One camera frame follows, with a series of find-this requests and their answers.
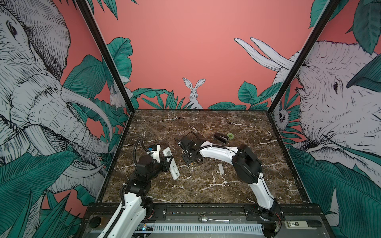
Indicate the white labelled device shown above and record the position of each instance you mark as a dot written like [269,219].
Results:
[303,225]

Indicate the green tape roll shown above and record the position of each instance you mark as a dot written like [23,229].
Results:
[230,136]

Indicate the black stapler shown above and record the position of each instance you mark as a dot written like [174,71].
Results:
[221,137]

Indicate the white remote control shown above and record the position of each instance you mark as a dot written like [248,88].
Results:
[171,163]

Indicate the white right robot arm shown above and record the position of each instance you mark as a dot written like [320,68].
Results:
[247,165]

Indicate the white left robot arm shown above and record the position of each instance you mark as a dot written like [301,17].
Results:
[135,206]

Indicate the black corner frame post left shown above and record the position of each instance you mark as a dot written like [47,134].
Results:
[96,34]

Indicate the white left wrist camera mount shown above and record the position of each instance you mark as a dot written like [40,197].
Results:
[154,152]

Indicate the white slotted cable duct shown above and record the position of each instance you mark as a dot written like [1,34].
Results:
[189,228]

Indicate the black corner frame post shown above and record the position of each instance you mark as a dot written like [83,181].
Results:
[96,34]
[322,21]

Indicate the metal spoon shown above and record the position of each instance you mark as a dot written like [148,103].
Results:
[204,219]

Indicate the black corner frame post right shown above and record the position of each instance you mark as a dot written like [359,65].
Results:
[322,21]

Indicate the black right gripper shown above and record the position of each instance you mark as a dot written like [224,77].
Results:
[183,156]

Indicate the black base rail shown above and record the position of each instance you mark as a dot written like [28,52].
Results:
[250,211]

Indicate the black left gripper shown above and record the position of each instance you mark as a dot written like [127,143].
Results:
[164,166]

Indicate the white battery cover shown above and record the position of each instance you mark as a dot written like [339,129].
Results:
[221,170]

